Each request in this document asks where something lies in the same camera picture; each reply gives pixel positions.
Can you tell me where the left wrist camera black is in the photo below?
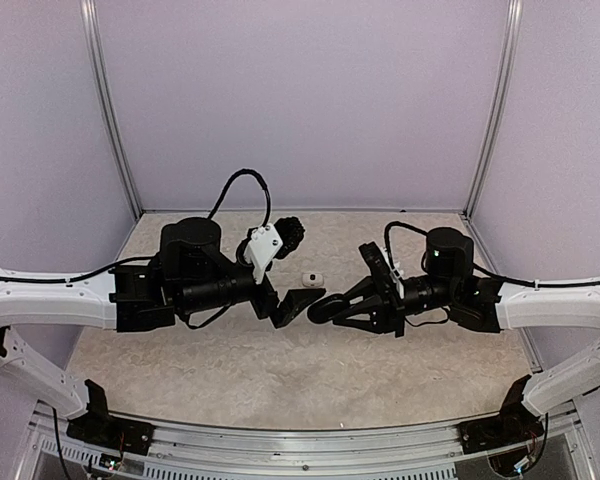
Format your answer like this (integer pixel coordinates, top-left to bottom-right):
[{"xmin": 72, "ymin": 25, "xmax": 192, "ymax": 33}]
[{"xmin": 274, "ymin": 216, "xmax": 305, "ymax": 260}]

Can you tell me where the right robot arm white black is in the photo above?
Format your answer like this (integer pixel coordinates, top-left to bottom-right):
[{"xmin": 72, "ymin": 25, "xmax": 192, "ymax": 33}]
[{"xmin": 325, "ymin": 227, "xmax": 600, "ymax": 444}]

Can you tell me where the front aluminium rail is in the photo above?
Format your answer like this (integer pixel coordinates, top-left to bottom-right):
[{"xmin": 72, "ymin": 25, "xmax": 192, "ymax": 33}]
[{"xmin": 19, "ymin": 394, "xmax": 594, "ymax": 480}]

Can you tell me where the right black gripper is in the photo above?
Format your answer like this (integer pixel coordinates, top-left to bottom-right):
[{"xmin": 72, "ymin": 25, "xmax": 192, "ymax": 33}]
[{"xmin": 330, "ymin": 273, "xmax": 458, "ymax": 337}]

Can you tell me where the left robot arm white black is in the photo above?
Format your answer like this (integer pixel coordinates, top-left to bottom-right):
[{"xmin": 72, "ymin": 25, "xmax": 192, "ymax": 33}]
[{"xmin": 0, "ymin": 217, "xmax": 326, "ymax": 445}]

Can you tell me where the white earbud charging case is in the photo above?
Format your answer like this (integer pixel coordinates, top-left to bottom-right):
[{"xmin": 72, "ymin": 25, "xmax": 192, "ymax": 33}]
[{"xmin": 301, "ymin": 273, "xmax": 324, "ymax": 288}]

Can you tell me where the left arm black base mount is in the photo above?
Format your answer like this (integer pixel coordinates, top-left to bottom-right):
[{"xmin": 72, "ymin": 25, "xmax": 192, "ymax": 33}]
[{"xmin": 67, "ymin": 379, "xmax": 155, "ymax": 456}]

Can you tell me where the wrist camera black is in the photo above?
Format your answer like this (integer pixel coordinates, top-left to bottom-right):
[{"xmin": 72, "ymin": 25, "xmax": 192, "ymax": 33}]
[
  {"xmin": 274, "ymin": 216, "xmax": 305, "ymax": 260},
  {"xmin": 359, "ymin": 242, "xmax": 396, "ymax": 291}
]

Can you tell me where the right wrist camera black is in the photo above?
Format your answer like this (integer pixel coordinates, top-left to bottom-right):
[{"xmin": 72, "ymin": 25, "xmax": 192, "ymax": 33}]
[{"xmin": 359, "ymin": 242, "xmax": 396, "ymax": 291}]

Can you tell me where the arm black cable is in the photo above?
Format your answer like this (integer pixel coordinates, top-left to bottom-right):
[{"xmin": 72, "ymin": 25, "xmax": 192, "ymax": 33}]
[
  {"xmin": 383, "ymin": 221, "xmax": 431, "ymax": 261},
  {"xmin": 207, "ymin": 168, "xmax": 273, "ymax": 231}
]

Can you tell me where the aluminium frame post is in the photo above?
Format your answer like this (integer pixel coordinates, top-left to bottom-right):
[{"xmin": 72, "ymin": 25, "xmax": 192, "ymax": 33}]
[
  {"xmin": 79, "ymin": 0, "xmax": 144, "ymax": 221},
  {"xmin": 463, "ymin": 0, "xmax": 523, "ymax": 222}
]

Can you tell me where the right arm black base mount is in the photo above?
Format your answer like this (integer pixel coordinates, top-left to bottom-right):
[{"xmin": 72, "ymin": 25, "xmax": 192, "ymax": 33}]
[{"xmin": 458, "ymin": 375, "xmax": 545, "ymax": 454}]

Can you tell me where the right aluminium frame post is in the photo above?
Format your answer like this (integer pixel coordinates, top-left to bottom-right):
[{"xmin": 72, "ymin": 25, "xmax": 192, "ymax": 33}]
[{"xmin": 463, "ymin": 0, "xmax": 523, "ymax": 222}]

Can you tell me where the black oval charging case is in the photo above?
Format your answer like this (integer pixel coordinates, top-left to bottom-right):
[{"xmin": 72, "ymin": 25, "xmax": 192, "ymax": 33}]
[{"xmin": 307, "ymin": 294, "xmax": 350, "ymax": 325}]

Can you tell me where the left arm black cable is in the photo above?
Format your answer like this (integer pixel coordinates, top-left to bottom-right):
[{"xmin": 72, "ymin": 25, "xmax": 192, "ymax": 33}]
[{"xmin": 207, "ymin": 168, "xmax": 273, "ymax": 231}]

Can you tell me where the left aluminium frame post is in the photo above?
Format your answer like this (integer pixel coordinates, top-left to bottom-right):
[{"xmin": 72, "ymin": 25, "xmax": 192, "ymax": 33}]
[{"xmin": 79, "ymin": 0, "xmax": 144, "ymax": 221}]

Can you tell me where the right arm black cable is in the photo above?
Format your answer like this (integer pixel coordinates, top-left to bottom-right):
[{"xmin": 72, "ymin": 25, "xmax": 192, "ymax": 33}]
[{"xmin": 383, "ymin": 221, "xmax": 431, "ymax": 261}]

